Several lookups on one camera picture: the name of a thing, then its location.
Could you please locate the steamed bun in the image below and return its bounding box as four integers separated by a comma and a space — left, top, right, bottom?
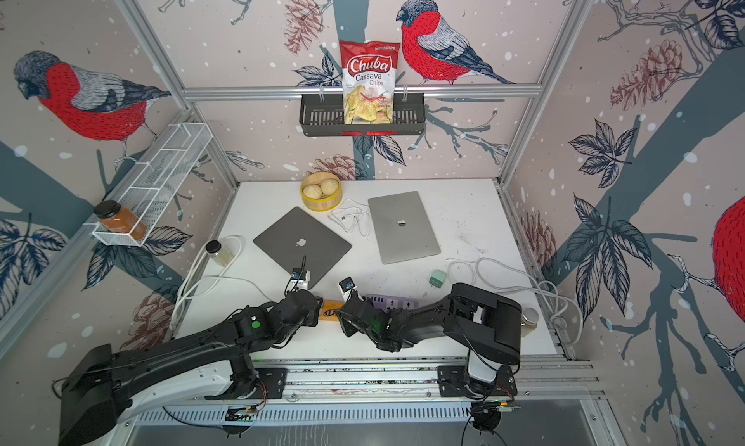
303, 184, 324, 200
320, 178, 339, 197

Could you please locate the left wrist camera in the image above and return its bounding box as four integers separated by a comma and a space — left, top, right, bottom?
285, 268, 310, 294

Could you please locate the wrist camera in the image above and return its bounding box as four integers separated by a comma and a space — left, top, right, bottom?
339, 277, 357, 302
285, 268, 310, 294

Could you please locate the orange sauce jar black lid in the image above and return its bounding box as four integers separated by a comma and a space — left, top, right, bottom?
93, 200, 149, 242

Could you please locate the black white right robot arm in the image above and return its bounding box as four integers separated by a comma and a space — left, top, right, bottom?
333, 279, 523, 401

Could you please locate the dark grey laptop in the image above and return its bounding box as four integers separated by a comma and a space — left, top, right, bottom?
253, 207, 352, 289

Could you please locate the purple strip white power cord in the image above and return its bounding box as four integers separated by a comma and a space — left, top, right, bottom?
473, 256, 584, 348

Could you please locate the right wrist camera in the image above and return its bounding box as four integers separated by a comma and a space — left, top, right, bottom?
339, 277, 357, 302

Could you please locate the right steamed bun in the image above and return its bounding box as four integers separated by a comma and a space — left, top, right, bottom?
320, 178, 339, 197

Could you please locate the green charger adapter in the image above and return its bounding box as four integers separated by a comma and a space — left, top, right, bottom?
429, 270, 447, 288

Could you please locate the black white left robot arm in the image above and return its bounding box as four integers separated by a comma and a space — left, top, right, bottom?
56, 290, 323, 445

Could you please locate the left steamed bun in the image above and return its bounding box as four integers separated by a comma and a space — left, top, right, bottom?
303, 184, 324, 200

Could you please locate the white wire wall shelf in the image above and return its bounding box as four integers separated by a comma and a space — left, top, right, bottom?
92, 122, 213, 246

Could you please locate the black wall basket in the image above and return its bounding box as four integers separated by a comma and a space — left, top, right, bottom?
300, 93, 426, 137

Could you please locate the small jar silver lid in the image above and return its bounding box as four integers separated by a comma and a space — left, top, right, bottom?
521, 308, 541, 337

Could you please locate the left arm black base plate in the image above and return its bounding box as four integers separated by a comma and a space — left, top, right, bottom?
205, 368, 288, 401

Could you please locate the small jar black lid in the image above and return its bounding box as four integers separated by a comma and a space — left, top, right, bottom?
205, 240, 234, 268

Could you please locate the red cassava chips bag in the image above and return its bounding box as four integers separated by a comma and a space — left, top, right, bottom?
340, 41, 401, 124

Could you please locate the orange strip white power cord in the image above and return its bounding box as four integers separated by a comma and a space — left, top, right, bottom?
170, 233, 275, 331

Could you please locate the yellow wooden bun basket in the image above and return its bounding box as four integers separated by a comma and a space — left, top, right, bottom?
300, 172, 343, 213

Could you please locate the silver laptop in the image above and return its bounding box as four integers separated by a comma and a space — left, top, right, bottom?
368, 191, 442, 265

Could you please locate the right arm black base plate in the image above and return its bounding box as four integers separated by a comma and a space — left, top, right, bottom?
437, 366, 518, 401

